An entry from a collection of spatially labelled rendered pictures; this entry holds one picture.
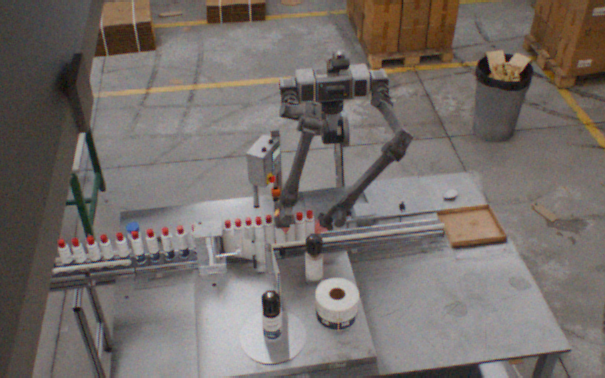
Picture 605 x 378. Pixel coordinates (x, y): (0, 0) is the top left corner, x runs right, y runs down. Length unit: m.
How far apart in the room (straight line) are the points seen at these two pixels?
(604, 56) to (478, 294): 3.71
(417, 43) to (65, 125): 6.67
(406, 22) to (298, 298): 3.87
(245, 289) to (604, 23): 4.30
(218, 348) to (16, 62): 3.06
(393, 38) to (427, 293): 3.67
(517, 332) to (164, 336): 1.67
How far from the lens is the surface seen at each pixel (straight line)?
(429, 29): 6.87
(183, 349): 3.38
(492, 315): 3.55
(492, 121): 5.91
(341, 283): 3.32
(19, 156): 0.23
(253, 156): 3.33
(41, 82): 0.27
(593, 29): 6.67
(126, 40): 7.33
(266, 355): 3.23
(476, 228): 3.95
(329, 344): 3.28
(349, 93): 3.85
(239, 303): 3.45
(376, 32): 6.72
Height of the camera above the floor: 3.50
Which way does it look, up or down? 40 degrees down
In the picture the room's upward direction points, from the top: 1 degrees counter-clockwise
